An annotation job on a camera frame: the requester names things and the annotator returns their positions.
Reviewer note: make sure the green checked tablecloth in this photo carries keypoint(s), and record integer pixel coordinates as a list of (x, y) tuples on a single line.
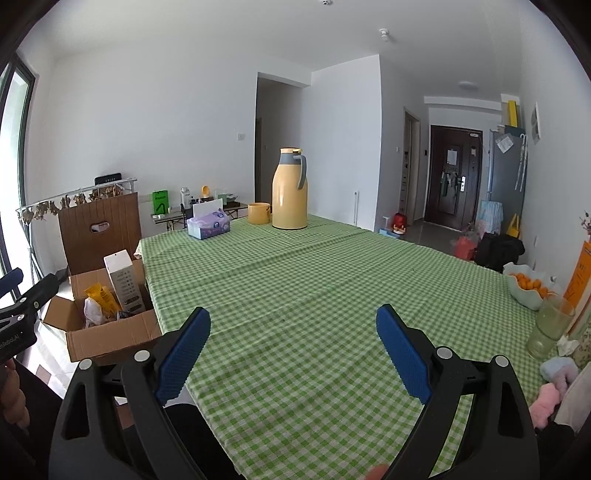
[(300, 295)]

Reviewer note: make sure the white bottle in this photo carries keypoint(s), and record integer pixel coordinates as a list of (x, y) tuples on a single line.
[(185, 196)]

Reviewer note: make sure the white wall pipe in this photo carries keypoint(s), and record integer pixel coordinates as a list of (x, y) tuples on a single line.
[(355, 207)]

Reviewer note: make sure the orange card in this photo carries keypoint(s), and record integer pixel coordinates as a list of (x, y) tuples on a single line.
[(579, 277)]

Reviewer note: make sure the green paper bag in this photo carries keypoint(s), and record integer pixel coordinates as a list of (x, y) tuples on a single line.
[(161, 202)]

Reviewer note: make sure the grey interior door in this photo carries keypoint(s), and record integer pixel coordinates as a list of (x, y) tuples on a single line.
[(412, 170)]

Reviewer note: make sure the yellow roll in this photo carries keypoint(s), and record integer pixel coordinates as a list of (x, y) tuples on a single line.
[(513, 113)]

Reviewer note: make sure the grey refrigerator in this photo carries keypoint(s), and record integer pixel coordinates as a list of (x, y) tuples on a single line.
[(503, 184)]

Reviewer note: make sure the glass cup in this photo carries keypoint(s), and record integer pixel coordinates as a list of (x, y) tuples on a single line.
[(549, 327)]

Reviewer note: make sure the light blue cloth rack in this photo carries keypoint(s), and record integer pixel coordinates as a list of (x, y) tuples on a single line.
[(488, 219)]

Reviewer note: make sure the pink plush toy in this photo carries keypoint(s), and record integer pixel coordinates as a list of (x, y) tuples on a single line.
[(549, 397)]

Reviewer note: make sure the white tall carton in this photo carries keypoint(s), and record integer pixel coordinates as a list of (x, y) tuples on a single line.
[(124, 281)]

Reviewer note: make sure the yellow floor bag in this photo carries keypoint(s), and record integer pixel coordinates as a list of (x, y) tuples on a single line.
[(514, 227)]

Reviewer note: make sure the yellow plastic bag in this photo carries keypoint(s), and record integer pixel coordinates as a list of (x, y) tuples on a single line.
[(104, 300)]

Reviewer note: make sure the brown cardboard box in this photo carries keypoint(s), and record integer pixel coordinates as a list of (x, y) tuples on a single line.
[(115, 337)]

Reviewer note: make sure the dark brown entrance door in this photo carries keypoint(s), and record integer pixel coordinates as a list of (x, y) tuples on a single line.
[(452, 180)]

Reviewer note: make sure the white fruit bowl with oranges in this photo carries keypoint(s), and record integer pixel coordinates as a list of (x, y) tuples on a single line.
[(528, 286)]

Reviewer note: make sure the hanging umbrella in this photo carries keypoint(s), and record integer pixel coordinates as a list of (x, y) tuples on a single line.
[(521, 161)]

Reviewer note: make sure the purple tissue box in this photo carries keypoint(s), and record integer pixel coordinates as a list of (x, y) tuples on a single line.
[(207, 226)]

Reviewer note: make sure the yellow ceramic cup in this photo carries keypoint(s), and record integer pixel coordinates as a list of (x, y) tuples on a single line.
[(259, 213)]

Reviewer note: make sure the black bag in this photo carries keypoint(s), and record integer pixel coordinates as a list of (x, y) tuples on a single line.
[(501, 254)]

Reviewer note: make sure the white plastic bag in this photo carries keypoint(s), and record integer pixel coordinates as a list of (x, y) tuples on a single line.
[(93, 314)]

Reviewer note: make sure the drying rack with dried goods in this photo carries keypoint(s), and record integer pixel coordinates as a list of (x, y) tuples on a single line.
[(69, 201)]

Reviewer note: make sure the black device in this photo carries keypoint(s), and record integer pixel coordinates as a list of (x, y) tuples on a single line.
[(108, 178)]

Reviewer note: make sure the yellow thermos jug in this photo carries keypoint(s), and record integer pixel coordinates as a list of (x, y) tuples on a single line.
[(288, 198)]

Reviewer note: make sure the sliding glass window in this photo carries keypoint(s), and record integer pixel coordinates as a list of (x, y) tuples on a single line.
[(11, 161)]

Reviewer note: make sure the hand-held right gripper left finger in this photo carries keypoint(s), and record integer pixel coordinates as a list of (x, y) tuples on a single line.
[(182, 360)]

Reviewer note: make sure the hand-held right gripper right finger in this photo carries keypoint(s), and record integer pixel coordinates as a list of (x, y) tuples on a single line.
[(404, 355)]

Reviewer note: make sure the low side table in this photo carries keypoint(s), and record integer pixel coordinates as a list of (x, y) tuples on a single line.
[(175, 217)]

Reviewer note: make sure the brown wooden chair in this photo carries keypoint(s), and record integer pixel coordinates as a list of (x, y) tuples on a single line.
[(99, 244)]

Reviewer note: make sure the red plastic bag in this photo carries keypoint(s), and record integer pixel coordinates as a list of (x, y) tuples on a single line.
[(465, 247)]

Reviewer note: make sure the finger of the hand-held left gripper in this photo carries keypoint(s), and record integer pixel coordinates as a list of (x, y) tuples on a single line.
[(11, 282), (41, 290)]

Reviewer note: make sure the person's left hand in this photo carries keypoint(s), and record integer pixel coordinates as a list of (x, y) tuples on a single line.
[(14, 397)]

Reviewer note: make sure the ceiling sprinkler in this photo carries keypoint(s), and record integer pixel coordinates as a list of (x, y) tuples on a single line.
[(384, 34)]

